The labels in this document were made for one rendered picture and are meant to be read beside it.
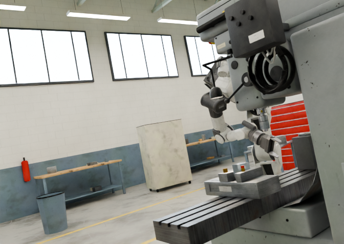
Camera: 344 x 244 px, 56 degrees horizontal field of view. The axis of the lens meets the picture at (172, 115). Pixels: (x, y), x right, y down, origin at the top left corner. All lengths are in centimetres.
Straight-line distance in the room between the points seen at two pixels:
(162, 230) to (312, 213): 64
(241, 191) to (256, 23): 72
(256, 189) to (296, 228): 25
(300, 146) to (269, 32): 91
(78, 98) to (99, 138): 125
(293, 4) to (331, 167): 68
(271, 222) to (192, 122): 972
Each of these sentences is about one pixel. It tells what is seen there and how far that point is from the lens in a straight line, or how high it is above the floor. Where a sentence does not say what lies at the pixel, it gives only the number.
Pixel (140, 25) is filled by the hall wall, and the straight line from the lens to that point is 1101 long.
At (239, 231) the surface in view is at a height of 70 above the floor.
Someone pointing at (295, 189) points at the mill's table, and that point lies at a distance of 171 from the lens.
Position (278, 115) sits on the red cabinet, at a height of 125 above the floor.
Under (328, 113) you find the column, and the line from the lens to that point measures 130.
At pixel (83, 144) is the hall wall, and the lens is 919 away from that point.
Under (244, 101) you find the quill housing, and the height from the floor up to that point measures 136.
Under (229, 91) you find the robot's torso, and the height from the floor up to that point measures 147.
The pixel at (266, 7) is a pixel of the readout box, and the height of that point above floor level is 164.
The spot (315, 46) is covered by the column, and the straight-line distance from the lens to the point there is 132.
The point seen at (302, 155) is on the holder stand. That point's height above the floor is 101.
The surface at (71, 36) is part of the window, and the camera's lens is 970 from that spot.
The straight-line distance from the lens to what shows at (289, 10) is 153.
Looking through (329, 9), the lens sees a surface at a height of 162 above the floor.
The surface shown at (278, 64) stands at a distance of 153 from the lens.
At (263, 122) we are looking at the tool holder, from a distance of 172.
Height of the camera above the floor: 126
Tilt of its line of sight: 3 degrees up
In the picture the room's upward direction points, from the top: 11 degrees counter-clockwise
